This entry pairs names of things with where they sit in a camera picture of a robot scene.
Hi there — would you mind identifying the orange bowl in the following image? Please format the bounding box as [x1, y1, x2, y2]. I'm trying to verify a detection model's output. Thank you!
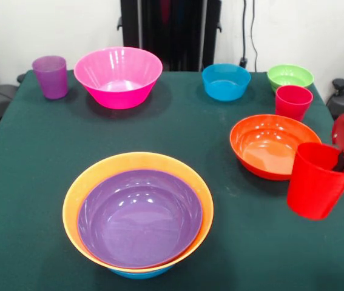
[62, 151, 215, 273]

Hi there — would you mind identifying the purple cup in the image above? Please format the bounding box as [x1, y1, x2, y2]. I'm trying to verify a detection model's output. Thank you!
[32, 55, 69, 100]

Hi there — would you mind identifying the large blue bowl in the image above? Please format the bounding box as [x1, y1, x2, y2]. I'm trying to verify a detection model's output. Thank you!
[110, 266, 172, 280]

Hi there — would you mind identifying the pink bowl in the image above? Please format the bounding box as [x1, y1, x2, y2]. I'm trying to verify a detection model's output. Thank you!
[73, 46, 163, 110]

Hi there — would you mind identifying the red cup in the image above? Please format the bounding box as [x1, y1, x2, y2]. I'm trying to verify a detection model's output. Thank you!
[286, 142, 344, 221]

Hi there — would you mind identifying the black wall cable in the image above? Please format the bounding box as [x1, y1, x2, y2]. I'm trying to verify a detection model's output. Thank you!
[249, 0, 259, 73]
[240, 0, 249, 69]

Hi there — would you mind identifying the crimson cup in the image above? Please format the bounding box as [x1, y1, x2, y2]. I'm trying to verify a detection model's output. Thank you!
[274, 85, 314, 122]

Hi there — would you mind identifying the small blue bowl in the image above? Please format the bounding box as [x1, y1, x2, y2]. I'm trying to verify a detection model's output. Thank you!
[201, 63, 252, 102]

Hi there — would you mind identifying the purple bowl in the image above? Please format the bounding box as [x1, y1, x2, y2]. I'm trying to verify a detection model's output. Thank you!
[77, 169, 203, 269]

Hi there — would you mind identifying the red-orange bowl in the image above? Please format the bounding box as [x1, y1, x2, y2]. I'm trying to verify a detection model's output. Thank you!
[229, 114, 323, 181]

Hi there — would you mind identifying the dark green tablecloth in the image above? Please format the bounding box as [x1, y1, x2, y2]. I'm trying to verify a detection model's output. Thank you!
[0, 70, 344, 291]

